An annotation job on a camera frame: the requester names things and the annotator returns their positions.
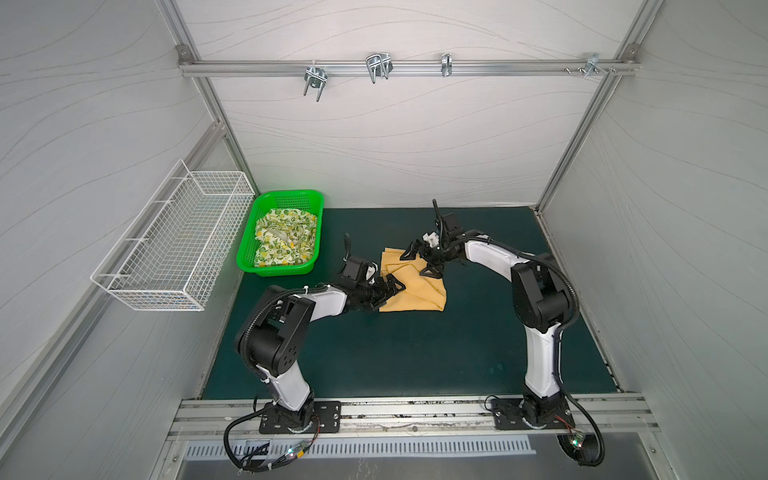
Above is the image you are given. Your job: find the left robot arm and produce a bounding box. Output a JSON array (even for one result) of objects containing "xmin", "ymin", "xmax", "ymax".
[{"xmin": 235, "ymin": 275, "xmax": 406, "ymax": 431}]

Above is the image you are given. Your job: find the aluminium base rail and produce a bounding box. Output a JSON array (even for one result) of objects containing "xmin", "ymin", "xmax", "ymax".
[{"xmin": 167, "ymin": 393, "xmax": 661, "ymax": 441}]

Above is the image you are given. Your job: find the left arm base cable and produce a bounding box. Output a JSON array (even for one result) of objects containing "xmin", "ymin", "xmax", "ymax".
[{"xmin": 223, "ymin": 407, "xmax": 319, "ymax": 474}]

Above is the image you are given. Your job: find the metal double hook clamp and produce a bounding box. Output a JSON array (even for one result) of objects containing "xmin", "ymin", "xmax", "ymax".
[{"xmin": 365, "ymin": 52, "xmax": 393, "ymax": 84}]

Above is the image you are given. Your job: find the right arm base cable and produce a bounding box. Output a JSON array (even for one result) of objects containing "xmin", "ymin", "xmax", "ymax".
[{"xmin": 554, "ymin": 395, "xmax": 607, "ymax": 469}]

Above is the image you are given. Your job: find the white wire basket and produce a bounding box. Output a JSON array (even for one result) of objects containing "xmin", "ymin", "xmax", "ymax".
[{"xmin": 90, "ymin": 160, "xmax": 254, "ymax": 312}]

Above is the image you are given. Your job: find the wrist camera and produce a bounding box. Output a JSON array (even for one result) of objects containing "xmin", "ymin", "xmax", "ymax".
[
  {"xmin": 361, "ymin": 264, "xmax": 378, "ymax": 285},
  {"xmin": 422, "ymin": 232, "xmax": 440, "ymax": 248}
]

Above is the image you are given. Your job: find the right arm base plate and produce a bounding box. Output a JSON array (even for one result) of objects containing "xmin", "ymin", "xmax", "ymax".
[{"xmin": 483, "ymin": 395, "xmax": 575, "ymax": 431}]

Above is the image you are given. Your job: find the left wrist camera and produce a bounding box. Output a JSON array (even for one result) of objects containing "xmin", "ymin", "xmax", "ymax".
[{"xmin": 361, "ymin": 264, "xmax": 378, "ymax": 285}]

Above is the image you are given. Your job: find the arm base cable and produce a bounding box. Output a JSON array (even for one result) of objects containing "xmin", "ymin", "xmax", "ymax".
[
  {"xmin": 223, "ymin": 407, "xmax": 319, "ymax": 474},
  {"xmin": 554, "ymin": 395, "xmax": 607, "ymax": 469}
]

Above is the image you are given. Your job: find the floral patterned skirt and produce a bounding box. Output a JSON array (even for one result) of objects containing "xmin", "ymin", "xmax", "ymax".
[{"xmin": 254, "ymin": 208, "xmax": 318, "ymax": 268}]

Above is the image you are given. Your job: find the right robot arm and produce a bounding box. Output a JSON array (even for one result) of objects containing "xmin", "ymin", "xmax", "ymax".
[{"xmin": 401, "ymin": 231, "xmax": 578, "ymax": 428}]

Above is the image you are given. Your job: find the aluminium crossbar rail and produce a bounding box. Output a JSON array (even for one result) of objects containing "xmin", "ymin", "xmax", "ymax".
[{"xmin": 179, "ymin": 56, "xmax": 641, "ymax": 78}]

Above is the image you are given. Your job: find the metal u-bolt clamp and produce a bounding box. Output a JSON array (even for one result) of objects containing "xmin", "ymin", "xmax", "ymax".
[{"xmin": 303, "ymin": 63, "xmax": 328, "ymax": 102}]

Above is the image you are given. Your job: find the metal bracket with bolts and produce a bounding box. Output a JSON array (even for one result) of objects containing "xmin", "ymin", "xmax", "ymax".
[{"xmin": 564, "ymin": 54, "xmax": 618, "ymax": 78}]

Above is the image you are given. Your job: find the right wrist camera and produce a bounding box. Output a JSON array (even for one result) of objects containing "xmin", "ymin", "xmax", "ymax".
[{"xmin": 422, "ymin": 232, "xmax": 440, "ymax": 248}]

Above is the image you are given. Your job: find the green plastic basket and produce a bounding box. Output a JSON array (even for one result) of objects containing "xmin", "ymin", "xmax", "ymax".
[{"xmin": 237, "ymin": 190, "xmax": 324, "ymax": 277}]

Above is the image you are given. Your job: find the yellow skirt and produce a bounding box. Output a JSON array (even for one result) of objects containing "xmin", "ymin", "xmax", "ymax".
[{"xmin": 379, "ymin": 248, "xmax": 447, "ymax": 312}]

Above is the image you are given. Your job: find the white slotted cable duct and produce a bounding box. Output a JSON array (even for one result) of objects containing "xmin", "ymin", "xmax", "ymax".
[{"xmin": 184, "ymin": 435, "xmax": 536, "ymax": 461}]

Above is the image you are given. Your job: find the small metal ring hook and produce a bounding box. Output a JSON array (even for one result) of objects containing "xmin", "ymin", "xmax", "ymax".
[{"xmin": 441, "ymin": 53, "xmax": 453, "ymax": 78}]

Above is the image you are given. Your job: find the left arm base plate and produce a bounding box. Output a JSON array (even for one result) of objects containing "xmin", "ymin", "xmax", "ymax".
[{"xmin": 259, "ymin": 399, "xmax": 342, "ymax": 435}]

